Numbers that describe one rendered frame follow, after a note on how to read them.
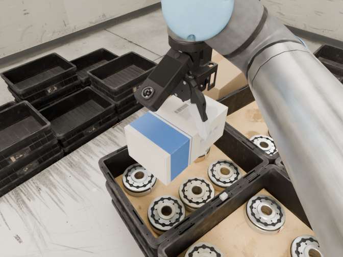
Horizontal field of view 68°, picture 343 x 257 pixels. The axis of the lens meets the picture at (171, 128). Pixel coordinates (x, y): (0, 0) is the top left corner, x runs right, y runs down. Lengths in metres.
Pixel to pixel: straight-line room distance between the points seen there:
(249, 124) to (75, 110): 1.21
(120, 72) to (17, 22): 1.74
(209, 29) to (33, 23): 3.24
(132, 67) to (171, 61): 1.55
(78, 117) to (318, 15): 3.12
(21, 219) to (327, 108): 0.94
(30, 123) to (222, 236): 1.29
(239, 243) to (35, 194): 0.71
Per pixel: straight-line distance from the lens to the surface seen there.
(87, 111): 1.80
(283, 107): 0.24
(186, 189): 0.75
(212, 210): 0.65
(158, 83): 0.43
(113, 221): 0.90
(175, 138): 0.49
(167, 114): 0.55
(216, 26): 0.29
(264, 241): 0.76
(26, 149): 1.48
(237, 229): 0.75
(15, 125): 1.71
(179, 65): 0.44
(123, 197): 0.67
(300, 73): 0.26
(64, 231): 0.93
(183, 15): 0.28
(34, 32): 3.50
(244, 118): 1.03
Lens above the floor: 1.50
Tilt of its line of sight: 45 degrees down
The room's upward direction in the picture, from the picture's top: straight up
